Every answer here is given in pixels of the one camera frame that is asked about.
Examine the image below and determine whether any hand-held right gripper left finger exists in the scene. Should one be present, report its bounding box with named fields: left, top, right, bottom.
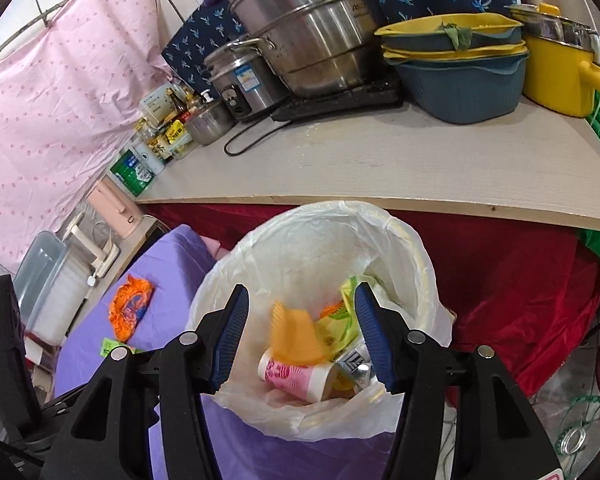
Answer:
left=40, top=284, right=251, bottom=480

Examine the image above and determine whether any white kettle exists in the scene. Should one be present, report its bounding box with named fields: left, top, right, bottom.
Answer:
left=62, top=210, right=123, bottom=281

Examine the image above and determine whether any white bottle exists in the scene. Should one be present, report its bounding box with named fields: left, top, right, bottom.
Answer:
left=131, top=136, right=166, bottom=176

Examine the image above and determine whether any orange packet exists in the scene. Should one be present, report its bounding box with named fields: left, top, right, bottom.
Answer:
left=270, top=302, right=331, bottom=366

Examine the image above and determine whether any green leafy vegetable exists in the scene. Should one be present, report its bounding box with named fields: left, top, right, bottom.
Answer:
left=442, top=22, right=473, bottom=52

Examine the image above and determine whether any pink printed paper cup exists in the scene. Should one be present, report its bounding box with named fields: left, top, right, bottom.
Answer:
left=257, top=347, right=338, bottom=403

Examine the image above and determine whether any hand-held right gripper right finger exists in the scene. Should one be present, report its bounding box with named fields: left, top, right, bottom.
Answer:
left=354, top=281, right=563, bottom=480

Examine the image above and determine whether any purple cloth cover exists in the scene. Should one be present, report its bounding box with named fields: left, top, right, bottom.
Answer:
left=54, top=224, right=396, bottom=480

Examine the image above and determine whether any storage box with blue lid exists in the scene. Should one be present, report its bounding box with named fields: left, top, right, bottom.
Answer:
left=14, top=230, right=96, bottom=346

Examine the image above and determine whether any green packet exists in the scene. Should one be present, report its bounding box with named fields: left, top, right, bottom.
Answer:
left=101, top=337, right=143, bottom=358

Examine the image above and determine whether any yellow-green wrapper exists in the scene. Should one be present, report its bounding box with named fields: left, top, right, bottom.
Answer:
left=315, top=275, right=372, bottom=361

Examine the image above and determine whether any yellow pot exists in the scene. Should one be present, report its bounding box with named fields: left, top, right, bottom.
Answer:
left=522, top=35, right=600, bottom=118

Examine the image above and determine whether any red cloth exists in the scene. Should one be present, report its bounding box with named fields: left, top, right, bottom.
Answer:
left=147, top=202, right=600, bottom=396

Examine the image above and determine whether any cluster of condiment bottles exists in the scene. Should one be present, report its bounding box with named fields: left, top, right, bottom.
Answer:
left=139, top=82, right=216, bottom=161

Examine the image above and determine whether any large steel steamer pot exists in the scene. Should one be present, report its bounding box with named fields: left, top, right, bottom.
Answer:
left=227, top=0, right=388, bottom=98

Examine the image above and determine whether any clear printed plastic bag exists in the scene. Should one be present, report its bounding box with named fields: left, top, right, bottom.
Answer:
left=532, top=367, right=600, bottom=476

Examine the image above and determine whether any glass pot lid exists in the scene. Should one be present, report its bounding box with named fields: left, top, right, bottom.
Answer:
left=505, top=2, right=600, bottom=58

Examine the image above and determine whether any trash bin with white liner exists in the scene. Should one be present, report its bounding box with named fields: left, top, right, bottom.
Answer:
left=187, top=200, right=453, bottom=443

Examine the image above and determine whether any black induction cooker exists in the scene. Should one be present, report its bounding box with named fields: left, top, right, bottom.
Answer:
left=270, top=72, right=405, bottom=122

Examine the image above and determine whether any green can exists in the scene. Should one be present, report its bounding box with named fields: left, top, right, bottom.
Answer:
left=109, top=147, right=157, bottom=197

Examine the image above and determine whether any silver foil packet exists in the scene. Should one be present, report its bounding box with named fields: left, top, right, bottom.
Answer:
left=335, top=345, right=381, bottom=391

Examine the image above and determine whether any white carton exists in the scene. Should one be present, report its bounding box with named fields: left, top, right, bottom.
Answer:
left=140, top=87, right=178, bottom=123

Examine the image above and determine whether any yellow strainer basket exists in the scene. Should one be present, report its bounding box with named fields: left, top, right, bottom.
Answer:
left=382, top=42, right=529, bottom=64
left=374, top=12, right=523, bottom=41

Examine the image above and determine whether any steel rice cooker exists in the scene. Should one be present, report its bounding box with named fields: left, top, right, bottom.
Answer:
left=204, top=37, right=291, bottom=121

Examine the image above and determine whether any small steel pot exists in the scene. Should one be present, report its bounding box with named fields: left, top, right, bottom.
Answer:
left=184, top=100, right=236, bottom=147

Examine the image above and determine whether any pink jug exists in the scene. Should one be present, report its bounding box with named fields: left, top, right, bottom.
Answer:
left=87, top=180, right=146, bottom=241

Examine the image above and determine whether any orange and blue snack wrapper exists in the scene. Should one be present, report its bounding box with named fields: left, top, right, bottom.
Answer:
left=109, top=276, right=155, bottom=343

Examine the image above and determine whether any black power cable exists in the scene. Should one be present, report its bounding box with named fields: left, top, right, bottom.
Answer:
left=224, top=110, right=286, bottom=157

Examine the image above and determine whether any pink dotted sheet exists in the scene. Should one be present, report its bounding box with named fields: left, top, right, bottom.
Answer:
left=0, top=0, right=176, bottom=261

